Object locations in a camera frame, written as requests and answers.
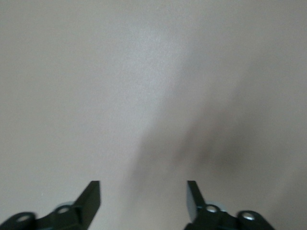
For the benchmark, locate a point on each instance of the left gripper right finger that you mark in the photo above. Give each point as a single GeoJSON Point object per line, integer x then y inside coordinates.
{"type": "Point", "coordinates": [204, 215]}

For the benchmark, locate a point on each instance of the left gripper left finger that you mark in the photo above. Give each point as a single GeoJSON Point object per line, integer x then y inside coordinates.
{"type": "Point", "coordinates": [81, 213]}

